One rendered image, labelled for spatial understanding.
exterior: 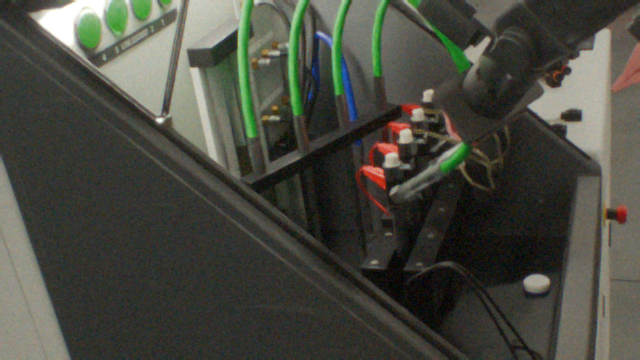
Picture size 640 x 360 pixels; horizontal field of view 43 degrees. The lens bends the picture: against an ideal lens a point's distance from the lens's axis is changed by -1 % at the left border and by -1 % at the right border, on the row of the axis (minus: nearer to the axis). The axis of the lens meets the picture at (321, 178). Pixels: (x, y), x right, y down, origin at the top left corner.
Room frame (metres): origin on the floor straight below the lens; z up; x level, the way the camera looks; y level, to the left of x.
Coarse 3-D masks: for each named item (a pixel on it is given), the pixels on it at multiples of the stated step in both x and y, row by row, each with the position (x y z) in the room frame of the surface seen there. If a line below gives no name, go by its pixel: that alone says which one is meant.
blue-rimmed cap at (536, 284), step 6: (528, 276) 1.09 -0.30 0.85; (534, 276) 1.09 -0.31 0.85; (540, 276) 1.09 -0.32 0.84; (528, 282) 1.07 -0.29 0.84; (534, 282) 1.07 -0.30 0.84; (540, 282) 1.07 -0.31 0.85; (546, 282) 1.07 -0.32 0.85; (528, 288) 1.07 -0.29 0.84; (534, 288) 1.06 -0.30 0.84; (540, 288) 1.06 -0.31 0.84; (546, 288) 1.06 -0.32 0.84; (534, 294) 1.06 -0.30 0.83; (540, 294) 1.06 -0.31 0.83
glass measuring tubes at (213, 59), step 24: (192, 48) 1.12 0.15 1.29; (216, 48) 1.12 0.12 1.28; (192, 72) 1.12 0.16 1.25; (216, 72) 1.12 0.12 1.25; (216, 96) 1.12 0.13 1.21; (240, 96) 1.18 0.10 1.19; (216, 120) 1.13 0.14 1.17; (240, 120) 1.16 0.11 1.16; (216, 144) 1.12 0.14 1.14; (240, 144) 1.15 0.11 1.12; (264, 144) 1.22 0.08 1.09; (240, 168) 1.15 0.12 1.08
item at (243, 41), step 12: (252, 0) 1.04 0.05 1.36; (408, 0) 0.86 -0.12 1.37; (420, 0) 0.85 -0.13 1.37; (240, 24) 1.06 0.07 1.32; (240, 36) 1.06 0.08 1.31; (444, 36) 0.83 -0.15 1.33; (240, 48) 1.07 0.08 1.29; (456, 48) 0.82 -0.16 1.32; (240, 60) 1.07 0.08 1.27; (456, 60) 0.82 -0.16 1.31; (240, 72) 1.07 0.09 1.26; (240, 84) 1.08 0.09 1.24; (252, 108) 1.08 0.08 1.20; (252, 120) 1.08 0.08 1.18; (252, 132) 1.08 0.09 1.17; (252, 144) 1.08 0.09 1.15; (456, 156) 0.83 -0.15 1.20; (444, 168) 0.84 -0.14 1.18
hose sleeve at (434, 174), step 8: (432, 168) 0.85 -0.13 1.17; (440, 168) 0.84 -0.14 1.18; (416, 176) 0.87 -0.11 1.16; (424, 176) 0.86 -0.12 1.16; (432, 176) 0.85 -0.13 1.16; (440, 176) 0.84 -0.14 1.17; (408, 184) 0.88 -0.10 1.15; (416, 184) 0.87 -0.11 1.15; (424, 184) 0.86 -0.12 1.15; (400, 192) 0.89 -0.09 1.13; (408, 192) 0.88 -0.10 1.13; (416, 192) 0.88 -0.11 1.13
